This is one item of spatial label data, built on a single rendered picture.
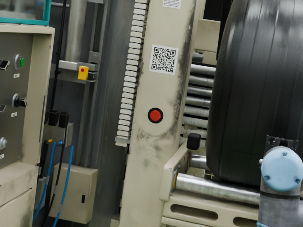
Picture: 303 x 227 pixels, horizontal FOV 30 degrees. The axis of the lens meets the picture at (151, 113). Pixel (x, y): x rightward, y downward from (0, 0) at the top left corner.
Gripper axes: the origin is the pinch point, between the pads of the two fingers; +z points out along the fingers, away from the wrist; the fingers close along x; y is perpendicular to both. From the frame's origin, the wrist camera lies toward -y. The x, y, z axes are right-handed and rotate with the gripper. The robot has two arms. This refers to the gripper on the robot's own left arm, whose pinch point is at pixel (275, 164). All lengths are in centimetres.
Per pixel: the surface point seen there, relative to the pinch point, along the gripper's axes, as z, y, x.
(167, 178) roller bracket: 7.1, -9.3, 26.8
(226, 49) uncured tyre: -1.6, 25.8, 16.4
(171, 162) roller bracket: 12.2, -5.6, 27.2
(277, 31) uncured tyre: -2.3, 31.8, 5.1
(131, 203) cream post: 19.9, -20.6, 37.8
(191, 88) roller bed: 56, 16, 31
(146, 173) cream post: 18.8, -10.8, 34.7
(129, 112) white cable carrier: 17.7, 5.8, 42.3
